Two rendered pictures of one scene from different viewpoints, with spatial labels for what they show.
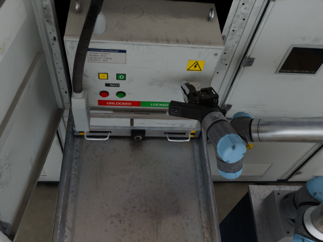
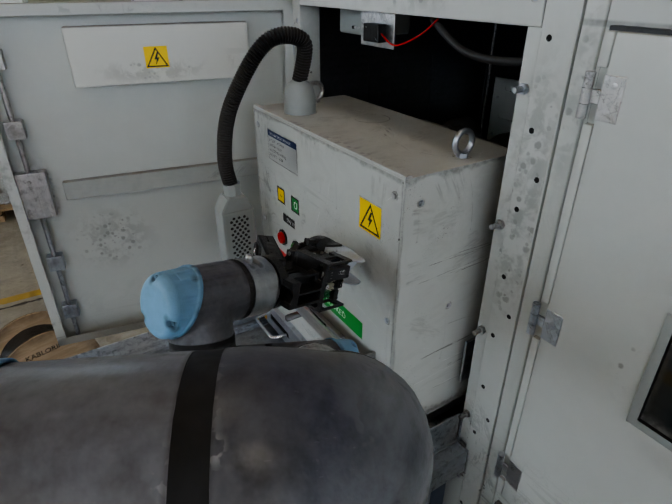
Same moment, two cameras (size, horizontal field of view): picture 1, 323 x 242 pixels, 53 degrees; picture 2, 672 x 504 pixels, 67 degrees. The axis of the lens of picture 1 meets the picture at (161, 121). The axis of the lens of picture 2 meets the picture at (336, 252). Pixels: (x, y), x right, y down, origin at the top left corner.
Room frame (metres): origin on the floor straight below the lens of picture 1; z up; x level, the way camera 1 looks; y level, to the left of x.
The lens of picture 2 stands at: (0.49, -0.70, 1.63)
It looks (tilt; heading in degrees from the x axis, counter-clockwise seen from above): 29 degrees down; 70
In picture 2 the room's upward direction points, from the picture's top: straight up
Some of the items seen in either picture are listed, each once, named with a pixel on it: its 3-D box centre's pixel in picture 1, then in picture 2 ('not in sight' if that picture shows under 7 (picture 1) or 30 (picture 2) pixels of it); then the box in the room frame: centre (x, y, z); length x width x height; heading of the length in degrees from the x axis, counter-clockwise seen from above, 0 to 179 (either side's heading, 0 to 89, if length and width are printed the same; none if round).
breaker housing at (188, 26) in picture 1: (141, 44); (418, 227); (0.99, 0.14, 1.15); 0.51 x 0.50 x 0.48; 12
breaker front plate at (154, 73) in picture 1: (141, 94); (313, 261); (0.74, 0.09, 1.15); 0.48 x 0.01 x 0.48; 102
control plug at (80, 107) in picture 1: (81, 108); (237, 231); (0.63, 0.28, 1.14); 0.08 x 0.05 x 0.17; 12
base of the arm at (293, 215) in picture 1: (303, 206); not in sight; (0.54, -0.62, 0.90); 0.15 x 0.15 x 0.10
